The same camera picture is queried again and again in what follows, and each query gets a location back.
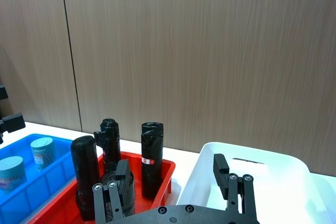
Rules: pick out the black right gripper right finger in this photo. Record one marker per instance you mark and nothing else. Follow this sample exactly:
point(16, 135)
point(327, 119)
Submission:
point(221, 176)

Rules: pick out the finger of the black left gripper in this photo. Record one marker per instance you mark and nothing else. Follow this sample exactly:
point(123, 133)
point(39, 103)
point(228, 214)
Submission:
point(14, 123)
point(2, 92)

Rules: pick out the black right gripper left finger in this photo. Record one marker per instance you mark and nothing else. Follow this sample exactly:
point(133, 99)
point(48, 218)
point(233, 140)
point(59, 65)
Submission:
point(122, 174)

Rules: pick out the short black bag roll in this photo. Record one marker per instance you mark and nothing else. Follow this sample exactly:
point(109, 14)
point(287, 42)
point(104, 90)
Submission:
point(130, 195)

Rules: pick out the black bag roll red label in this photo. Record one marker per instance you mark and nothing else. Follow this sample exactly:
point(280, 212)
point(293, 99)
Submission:
point(152, 174)

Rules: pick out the black bag roll with knob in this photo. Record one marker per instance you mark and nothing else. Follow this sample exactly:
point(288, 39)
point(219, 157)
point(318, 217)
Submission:
point(110, 145)

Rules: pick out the teal cylindrical container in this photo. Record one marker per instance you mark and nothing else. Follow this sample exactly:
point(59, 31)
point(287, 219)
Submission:
point(43, 151)
point(11, 172)

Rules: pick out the red plastic bin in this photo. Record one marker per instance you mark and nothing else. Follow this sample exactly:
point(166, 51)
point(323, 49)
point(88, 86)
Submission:
point(164, 169)

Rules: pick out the white plastic bin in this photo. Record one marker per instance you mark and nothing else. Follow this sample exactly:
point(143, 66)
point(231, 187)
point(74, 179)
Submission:
point(278, 182)

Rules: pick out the blue plastic bin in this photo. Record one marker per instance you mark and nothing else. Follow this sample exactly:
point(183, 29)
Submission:
point(56, 167)

